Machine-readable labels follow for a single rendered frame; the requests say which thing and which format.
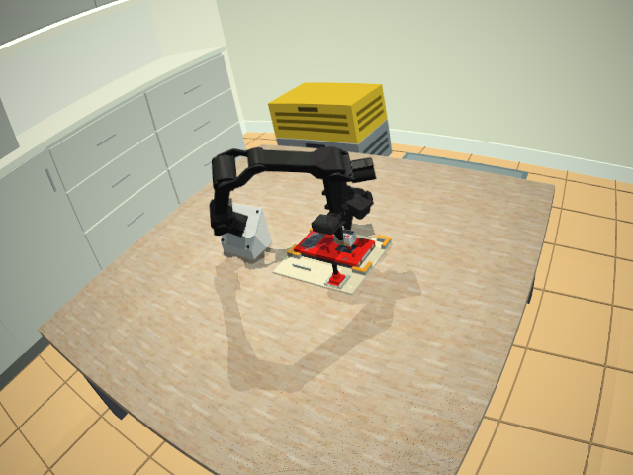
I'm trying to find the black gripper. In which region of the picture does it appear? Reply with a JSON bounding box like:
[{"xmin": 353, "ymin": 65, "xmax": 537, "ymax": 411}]
[{"xmin": 311, "ymin": 185, "xmax": 365, "ymax": 240}]

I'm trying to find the red toy car body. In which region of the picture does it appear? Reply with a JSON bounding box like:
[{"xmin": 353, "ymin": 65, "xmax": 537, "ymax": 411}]
[{"xmin": 294, "ymin": 231, "xmax": 375, "ymax": 269}]

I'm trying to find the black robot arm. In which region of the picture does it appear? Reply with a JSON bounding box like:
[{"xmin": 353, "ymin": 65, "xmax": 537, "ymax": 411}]
[{"xmin": 209, "ymin": 147, "xmax": 377, "ymax": 237}]

